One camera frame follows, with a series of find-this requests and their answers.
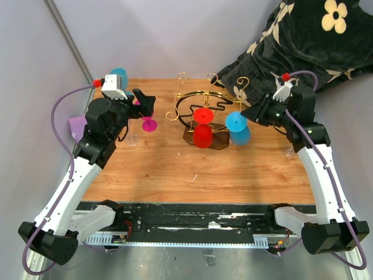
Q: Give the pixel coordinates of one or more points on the cyan wine glass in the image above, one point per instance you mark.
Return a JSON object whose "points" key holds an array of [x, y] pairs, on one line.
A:
{"points": [[237, 125], [124, 79]]}

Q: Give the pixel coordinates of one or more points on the aluminium corner rail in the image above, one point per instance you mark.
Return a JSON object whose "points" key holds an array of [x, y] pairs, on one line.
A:
{"points": [[68, 39]]}

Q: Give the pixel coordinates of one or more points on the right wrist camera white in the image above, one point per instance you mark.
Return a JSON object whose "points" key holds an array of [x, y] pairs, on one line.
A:
{"points": [[283, 90]]}

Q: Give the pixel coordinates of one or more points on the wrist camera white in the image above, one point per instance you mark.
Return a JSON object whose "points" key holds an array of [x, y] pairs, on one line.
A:
{"points": [[112, 87], [283, 90]]}

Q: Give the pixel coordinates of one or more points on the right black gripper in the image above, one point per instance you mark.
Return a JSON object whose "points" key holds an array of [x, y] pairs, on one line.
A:
{"points": [[255, 112]]}

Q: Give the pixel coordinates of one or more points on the black floral plush pillow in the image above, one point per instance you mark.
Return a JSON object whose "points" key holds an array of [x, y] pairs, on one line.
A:
{"points": [[311, 43]]}

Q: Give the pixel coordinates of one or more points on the red wine glass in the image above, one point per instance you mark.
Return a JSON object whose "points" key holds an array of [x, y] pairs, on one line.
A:
{"points": [[202, 134]]}

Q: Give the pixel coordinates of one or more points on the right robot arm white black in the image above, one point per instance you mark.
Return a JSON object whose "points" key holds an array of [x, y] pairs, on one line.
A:
{"points": [[335, 227]]}

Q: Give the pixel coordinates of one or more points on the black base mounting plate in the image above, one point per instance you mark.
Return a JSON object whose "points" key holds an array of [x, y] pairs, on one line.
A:
{"points": [[197, 222]]}

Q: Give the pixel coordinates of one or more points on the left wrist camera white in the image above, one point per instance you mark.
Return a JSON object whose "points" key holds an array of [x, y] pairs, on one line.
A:
{"points": [[112, 87]]}

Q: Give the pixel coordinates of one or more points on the magenta wine glass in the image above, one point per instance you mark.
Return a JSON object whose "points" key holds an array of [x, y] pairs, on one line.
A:
{"points": [[149, 124]]}

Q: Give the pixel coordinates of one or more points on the purple cloth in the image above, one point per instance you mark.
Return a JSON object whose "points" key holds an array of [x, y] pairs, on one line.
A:
{"points": [[77, 126]]}

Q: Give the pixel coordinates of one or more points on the gold wire wine glass rack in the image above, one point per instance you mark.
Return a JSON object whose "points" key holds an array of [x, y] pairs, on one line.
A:
{"points": [[215, 101]]}

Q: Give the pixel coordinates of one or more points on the slotted grey cable duct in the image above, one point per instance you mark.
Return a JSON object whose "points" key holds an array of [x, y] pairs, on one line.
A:
{"points": [[117, 240]]}

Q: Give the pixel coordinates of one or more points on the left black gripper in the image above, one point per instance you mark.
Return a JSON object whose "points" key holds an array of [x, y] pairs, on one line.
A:
{"points": [[146, 104]]}

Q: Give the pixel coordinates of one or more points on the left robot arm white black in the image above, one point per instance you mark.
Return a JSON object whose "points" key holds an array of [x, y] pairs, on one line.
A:
{"points": [[53, 234]]}

